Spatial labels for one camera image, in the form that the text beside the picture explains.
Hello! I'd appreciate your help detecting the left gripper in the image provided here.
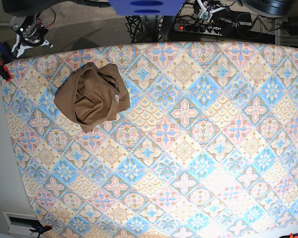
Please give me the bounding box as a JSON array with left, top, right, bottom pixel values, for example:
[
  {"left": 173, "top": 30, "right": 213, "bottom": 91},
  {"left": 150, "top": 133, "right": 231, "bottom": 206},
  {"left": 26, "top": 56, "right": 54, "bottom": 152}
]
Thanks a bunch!
[{"left": 195, "top": 0, "right": 225, "bottom": 21}]

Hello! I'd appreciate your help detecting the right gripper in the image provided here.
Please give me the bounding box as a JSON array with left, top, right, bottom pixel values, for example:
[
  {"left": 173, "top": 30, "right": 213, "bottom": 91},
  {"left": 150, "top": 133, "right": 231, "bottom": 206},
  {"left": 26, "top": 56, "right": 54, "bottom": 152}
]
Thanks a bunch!
[{"left": 11, "top": 34, "right": 53, "bottom": 58}]

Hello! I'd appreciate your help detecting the brown t-shirt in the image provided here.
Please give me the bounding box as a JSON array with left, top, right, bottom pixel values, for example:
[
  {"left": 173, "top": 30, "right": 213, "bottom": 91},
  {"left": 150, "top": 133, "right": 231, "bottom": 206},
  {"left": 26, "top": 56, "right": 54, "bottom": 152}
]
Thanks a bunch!
[{"left": 54, "top": 62, "right": 130, "bottom": 133}]

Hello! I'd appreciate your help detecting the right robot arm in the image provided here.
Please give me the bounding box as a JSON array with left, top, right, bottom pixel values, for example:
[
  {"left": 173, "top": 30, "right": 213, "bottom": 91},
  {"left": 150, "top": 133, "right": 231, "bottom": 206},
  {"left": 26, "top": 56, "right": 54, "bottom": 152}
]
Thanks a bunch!
[{"left": 9, "top": 7, "right": 56, "bottom": 59}]

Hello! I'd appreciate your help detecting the black power strip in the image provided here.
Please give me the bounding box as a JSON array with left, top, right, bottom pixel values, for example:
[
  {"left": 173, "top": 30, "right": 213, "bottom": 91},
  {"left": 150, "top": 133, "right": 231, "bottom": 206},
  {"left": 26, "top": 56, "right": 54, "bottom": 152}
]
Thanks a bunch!
[{"left": 174, "top": 23, "right": 222, "bottom": 36}]

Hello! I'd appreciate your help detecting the red black clamp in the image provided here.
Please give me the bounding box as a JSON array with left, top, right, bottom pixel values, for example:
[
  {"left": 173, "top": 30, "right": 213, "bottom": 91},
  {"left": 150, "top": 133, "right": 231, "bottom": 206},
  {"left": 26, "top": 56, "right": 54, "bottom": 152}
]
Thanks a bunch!
[{"left": 0, "top": 60, "right": 12, "bottom": 82}]

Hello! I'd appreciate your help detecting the patterned tablecloth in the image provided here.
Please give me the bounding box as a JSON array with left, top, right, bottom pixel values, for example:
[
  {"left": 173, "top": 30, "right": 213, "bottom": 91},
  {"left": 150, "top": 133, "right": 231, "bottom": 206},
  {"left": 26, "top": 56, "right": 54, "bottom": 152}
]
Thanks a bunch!
[{"left": 1, "top": 42, "right": 298, "bottom": 238}]

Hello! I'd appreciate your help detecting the white floor vent box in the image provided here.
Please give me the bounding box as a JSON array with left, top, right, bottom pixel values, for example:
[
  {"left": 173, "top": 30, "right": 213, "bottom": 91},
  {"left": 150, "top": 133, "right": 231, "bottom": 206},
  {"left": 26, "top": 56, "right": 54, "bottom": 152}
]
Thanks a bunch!
[{"left": 3, "top": 211, "right": 41, "bottom": 238}]

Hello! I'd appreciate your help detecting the orange black spring clamp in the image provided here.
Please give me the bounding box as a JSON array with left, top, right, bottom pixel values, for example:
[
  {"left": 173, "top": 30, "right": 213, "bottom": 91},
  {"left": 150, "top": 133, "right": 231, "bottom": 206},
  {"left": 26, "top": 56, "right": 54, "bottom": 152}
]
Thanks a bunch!
[{"left": 29, "top": 225, "right": 52, "bottom": 235}]

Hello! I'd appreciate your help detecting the red clamp bottom edge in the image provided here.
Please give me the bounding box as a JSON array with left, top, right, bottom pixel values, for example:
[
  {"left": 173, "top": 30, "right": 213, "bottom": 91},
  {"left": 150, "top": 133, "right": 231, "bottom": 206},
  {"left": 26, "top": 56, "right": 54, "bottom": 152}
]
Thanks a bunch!
[{"left": 287, "top": 233, "right": 298, "bottom": 238}]

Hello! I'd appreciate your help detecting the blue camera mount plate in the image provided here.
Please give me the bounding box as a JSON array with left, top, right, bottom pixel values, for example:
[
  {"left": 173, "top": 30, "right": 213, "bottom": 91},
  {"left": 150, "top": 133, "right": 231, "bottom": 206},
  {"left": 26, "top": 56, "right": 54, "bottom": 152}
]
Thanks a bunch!
[{"left": 108, "top": 0, "right": 184, "bottom": 16}]

